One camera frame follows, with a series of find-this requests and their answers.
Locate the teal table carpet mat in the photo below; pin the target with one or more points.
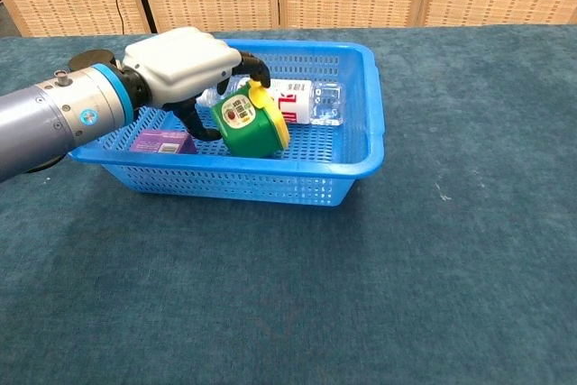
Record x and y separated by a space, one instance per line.
315 290

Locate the green yellow lid container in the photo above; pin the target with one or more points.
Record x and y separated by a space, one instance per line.
250 132

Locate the blue perforated plastic basket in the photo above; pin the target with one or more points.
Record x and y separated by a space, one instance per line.
252 177

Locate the clear plastic water bottle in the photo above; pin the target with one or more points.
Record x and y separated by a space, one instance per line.
315 103

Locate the purple carton box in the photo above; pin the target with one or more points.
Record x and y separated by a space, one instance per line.
160 142

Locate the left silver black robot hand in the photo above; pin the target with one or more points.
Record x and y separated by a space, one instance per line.
180 62

